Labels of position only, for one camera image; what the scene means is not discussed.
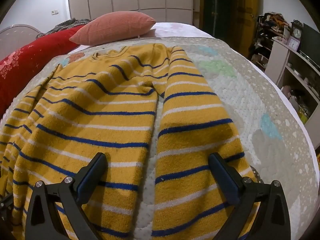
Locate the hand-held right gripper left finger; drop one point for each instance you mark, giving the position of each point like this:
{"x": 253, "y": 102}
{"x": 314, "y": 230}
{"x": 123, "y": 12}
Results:
{"x": 90, "y": 180}

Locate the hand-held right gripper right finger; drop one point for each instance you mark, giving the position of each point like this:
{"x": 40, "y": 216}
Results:
{"x": 225, "y": 180}

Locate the yellow striped sweater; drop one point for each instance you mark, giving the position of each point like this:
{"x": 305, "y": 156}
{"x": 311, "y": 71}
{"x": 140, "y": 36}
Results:
{"x": 112, "y": 100}

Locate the patchwork dotted bedspread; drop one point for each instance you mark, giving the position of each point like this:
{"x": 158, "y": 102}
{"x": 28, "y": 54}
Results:
{"x": 262, "y": 100}

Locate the red floral quilt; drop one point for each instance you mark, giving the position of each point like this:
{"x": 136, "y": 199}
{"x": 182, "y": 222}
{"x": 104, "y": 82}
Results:
{"x": 25, "y": 62}

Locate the white shelf unit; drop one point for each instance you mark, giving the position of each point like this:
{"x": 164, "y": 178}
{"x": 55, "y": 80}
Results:
{"x": 277, "y": 52}

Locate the purple alarm clock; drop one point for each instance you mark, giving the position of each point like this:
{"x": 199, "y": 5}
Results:
{"x": 293, "y": 43}

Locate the pink pillow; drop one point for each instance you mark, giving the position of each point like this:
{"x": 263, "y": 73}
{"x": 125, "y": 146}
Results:
{"x": 112, "y": 27}

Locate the cluttered shoe rack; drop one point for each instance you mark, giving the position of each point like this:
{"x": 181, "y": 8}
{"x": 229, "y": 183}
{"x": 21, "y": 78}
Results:
{"x": 270, "y": 30}

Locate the grey plaid cloth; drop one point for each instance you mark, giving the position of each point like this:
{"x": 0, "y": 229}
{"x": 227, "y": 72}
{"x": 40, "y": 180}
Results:
{"x": 65, "y": 25}

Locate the white bed sheet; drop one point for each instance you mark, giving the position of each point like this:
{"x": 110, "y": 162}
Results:
{"x": 175, "y": 30}

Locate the black television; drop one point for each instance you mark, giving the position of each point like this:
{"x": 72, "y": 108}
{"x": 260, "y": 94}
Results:
{"x": 311, "y": 42}

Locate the white round headboard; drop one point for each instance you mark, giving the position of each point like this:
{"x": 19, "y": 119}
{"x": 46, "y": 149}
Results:
{"x": 17, "y": 33}

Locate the yellow wooden door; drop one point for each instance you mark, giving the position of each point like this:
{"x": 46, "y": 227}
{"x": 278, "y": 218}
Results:
{"x": 246, "y": 17}

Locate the dark mantel clock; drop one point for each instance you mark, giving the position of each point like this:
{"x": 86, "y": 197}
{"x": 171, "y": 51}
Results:
{"x": 297, "y": 32}

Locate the wall switch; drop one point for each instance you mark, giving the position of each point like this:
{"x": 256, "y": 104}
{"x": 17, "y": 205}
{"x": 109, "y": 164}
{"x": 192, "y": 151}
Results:
{"x": 55, "y": 12}

